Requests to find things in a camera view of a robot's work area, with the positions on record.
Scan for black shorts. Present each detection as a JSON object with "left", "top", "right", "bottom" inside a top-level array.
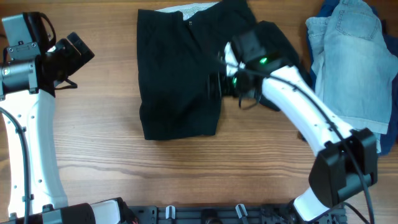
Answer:
[{"left": 137, "top": 1, "right": 300, "bottom": 141}]

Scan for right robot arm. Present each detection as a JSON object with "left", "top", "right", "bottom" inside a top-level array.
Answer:
[{"left": 208, "top": 23, "right": 377, "bottom": 223}]

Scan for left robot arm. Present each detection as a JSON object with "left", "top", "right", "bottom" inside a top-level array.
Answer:
[{"left": 1, "top": 12, "right": 136, "bottom": 223}]

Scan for light blue denim shorts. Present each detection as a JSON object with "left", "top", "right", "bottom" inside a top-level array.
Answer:
[{"left": 305, "top": 0, "right": 398, "bottom": 153}]

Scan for dark blue garment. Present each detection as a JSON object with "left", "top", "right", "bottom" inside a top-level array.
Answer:
[{"left": 304, "top": 0, "right": 398, "bottom": 156}]

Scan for black left camera cable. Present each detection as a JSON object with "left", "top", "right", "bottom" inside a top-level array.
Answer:
[{"left": 0, "top": 105, "right": 32, "bottom": 224}]

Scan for black camera cable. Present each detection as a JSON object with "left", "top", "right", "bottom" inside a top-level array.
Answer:
[
  {"left": 0, "top": 105, "right": 32, "bottom": 224},
  {"left": 217, "top": 55, "right": 376, "bottom": 224}
]

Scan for black right camera cable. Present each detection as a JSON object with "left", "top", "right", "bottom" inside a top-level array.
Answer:
[{"left": 217, "top": 55, "right": 376, "bottom": 224}]

